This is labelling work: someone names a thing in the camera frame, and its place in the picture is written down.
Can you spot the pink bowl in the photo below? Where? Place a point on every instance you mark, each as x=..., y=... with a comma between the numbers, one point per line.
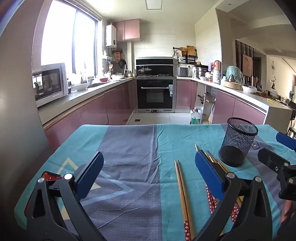
x=104, y=80

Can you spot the built-in black oven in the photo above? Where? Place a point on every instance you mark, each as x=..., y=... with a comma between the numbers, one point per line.
x=155, y=95

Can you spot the person's right hand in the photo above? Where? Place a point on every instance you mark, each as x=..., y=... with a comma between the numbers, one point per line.
x=286, y=212

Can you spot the yellow ruler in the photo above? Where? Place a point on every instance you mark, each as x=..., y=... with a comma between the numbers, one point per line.
x=274, y=101

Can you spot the ceiling light panel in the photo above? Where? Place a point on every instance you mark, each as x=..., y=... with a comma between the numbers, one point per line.
x=153, y=4

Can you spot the wooden cutting board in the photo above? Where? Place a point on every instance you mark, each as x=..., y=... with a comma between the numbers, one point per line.
x=191, y=50

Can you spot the white microwave oven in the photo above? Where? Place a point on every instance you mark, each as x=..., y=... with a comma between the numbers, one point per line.
x=49, y=83

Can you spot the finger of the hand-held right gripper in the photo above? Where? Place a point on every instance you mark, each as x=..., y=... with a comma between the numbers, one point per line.
x=270, y=158
x=285, y=140

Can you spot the pink wall cabinet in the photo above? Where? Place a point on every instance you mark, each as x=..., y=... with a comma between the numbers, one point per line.
x=128, y=30

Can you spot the stainless steel pot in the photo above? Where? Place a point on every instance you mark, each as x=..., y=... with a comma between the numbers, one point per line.
x=200, y=71

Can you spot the hanging frying pan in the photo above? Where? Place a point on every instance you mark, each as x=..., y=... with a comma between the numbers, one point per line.
x=123, y=63

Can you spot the grey rice cooker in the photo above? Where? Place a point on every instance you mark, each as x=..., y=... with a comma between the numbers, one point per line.
x=182, y=71

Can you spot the pot with glass lid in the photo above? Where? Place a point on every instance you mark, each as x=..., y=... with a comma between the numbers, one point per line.
x=145, y=70

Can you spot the bamboo chopstick red floral end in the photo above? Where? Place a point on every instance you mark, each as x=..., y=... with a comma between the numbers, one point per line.
x=181, y=197
x=186, y=197

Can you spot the pink base cabinet run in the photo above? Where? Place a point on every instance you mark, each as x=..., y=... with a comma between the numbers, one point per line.
x=231, y=106
x=92, y=111

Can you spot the dark dining chair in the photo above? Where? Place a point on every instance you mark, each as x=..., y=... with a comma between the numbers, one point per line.
x=291, y=120

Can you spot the black wall rack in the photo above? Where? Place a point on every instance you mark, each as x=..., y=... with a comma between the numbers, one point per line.
x=192, y=58

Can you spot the white water heater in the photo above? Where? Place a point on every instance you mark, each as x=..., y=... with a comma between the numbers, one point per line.
x=111, y=34

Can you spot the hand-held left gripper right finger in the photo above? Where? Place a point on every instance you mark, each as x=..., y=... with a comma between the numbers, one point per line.
x=208, y=173

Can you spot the purple jug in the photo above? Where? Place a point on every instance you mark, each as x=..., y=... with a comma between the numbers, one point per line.
x=210, y=67

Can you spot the black range hood panel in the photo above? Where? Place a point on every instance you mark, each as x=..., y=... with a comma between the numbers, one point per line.
x=159, y=63

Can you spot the white wash basin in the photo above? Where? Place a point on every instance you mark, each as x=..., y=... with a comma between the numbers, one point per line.
x=118, y=76

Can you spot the pink thermos jug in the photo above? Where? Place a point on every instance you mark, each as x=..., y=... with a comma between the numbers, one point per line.
x=217, y=66

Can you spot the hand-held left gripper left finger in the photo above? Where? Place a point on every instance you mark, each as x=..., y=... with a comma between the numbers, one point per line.
x=90, y=176

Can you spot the round wooden tray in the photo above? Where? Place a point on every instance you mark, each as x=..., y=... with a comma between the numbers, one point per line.
x=232, y=85

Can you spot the black mesh utensil holder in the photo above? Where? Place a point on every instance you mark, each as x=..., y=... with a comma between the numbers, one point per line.
x=235, y=143

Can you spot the kitchen window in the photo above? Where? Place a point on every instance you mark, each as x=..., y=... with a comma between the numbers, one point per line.
x=60, y=34

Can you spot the plastic-wrapped bowl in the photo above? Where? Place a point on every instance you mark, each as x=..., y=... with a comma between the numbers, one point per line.
x=249, y=89

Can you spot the white bowl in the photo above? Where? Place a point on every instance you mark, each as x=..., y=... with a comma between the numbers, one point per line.
x=80, y=87

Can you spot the cooking oil bottle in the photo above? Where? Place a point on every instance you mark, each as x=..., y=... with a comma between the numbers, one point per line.
x=196, y=118

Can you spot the bunch of bamboo chopsticks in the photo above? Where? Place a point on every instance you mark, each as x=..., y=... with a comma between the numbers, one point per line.
x=211, y=205

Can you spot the teal food cover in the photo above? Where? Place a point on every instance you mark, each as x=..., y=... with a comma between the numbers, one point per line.
x=233, y=71

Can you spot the framed wall picture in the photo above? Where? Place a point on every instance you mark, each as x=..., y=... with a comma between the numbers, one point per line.
x=247, y=64

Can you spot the teal and grey tablecloth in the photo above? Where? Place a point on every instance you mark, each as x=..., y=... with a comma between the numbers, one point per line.
x=138, y=173

